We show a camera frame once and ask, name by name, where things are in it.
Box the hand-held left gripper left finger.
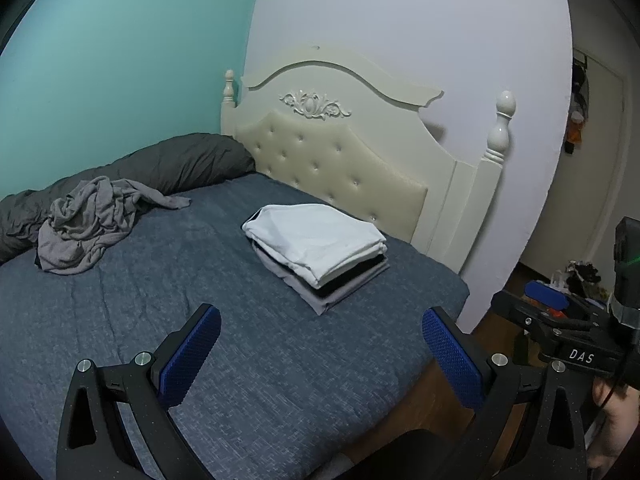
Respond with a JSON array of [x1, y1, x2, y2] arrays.
[[56, 302, 222, 480]]

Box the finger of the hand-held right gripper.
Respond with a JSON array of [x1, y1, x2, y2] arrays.
[[525, 281, 601, 323], [491, 291, 591, 335]]

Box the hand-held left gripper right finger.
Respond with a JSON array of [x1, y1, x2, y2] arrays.
[[421, 306, 588, 480]]

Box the white polo shirt black trim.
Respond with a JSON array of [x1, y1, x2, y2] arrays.
[[242, 203, 388, 283]]

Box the person's right hand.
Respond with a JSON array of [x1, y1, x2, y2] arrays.
[[587, 380, 640, 477]]

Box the small items pile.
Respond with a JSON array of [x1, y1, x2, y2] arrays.
[[550, 260, 613, 306]]

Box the blue-grey bedspread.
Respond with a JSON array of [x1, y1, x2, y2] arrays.
[[0, 172, 471, 480]]

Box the folded black garment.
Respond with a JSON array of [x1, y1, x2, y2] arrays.
[[317, 254, 390, 302]]

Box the cream door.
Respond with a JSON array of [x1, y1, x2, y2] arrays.
[[547, 47, 633, 271]]

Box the folded white garment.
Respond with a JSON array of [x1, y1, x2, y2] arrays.
[[251, 237, 331, 290]]

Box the folded grey garment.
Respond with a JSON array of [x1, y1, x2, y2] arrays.
[[252, 242, 391, 317]]

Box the crumpled grey garment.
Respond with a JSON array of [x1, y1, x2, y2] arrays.
[[35, 176, 192, 276]]

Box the hanging dark and orange items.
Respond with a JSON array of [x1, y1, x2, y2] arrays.
[[566, 57, 590, 156]]

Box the dark grey duvet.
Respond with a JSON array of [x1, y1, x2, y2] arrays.
[[0, 133, 256, 266]]

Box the cream tufted headboard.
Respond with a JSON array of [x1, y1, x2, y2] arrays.
[[221, 45, 518, 276]]

